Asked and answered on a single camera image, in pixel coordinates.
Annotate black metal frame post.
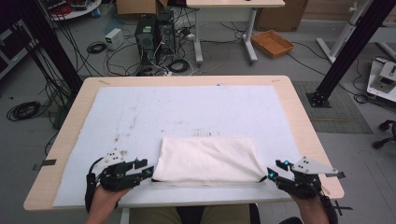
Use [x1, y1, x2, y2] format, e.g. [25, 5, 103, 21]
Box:
[306, 0, 396, 108]
[13, 0, 84, 98]

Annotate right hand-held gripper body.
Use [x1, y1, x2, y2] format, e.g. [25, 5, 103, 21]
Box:
[276, 155, 347, 200]

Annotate person's right hand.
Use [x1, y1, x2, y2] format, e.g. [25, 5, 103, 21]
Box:
[287, 192, 327, 215]

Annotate white metal stand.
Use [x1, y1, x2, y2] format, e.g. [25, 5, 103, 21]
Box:
[316, 0, 375, 64]

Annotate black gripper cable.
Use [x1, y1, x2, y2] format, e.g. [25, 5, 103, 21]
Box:
[84, 157, 105, 215]
[320, 194, 339, 224]

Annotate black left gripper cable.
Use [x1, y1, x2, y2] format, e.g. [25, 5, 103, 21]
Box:
[84, 157, 105, 215]

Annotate white machine base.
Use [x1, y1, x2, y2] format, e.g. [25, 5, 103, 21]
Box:
[366, 59, 396, 104]

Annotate white tank top black trim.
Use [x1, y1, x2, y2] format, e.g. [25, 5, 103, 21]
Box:
[151, 135, 268, 187]

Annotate person's left hand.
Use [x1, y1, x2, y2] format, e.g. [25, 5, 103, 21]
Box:
[92, 186, 132, 213]

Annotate large black cable coil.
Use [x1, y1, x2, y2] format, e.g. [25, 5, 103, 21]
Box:
[6, 100, 42, 122]

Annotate small black cable coil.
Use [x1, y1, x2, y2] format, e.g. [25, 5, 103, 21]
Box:
[86, 40, 107, 55]

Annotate closed cardboard box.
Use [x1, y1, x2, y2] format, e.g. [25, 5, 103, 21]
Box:
[255, 0, 309, 33]

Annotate grey floor mat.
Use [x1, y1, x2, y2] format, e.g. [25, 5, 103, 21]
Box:
[292, 81, 375, 135]

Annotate white power supply box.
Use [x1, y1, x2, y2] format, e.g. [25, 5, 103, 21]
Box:
[105, 27, 125, 51]

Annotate person's khaki trousers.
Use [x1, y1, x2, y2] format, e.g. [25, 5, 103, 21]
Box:
[129, 203, 252, 224]

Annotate black computer tower green label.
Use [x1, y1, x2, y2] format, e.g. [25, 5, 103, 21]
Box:
[134, 13, 158, 64]

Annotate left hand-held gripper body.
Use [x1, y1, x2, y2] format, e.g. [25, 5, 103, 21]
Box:
[93, 148, 142, 192]

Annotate white desk with wooden top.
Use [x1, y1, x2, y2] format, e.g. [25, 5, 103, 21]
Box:
[186, 0, 286, 65]

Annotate round white table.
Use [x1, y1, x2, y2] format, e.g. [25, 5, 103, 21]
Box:
[40, 0, 103, 22]

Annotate grey tape strip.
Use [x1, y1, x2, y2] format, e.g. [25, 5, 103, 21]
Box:
[32, 159, 58, 172]

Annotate white table mat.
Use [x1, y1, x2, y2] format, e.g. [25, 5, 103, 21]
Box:
[51, 85, 302, 209]

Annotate orange wicker basket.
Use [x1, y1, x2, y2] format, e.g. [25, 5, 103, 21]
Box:
[250, 29, 295, 60]

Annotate black office chair base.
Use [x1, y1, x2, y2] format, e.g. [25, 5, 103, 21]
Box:
[372, 119, 396, 150]

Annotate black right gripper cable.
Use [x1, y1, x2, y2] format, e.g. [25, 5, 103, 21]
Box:
[320, 194, 339, 224]

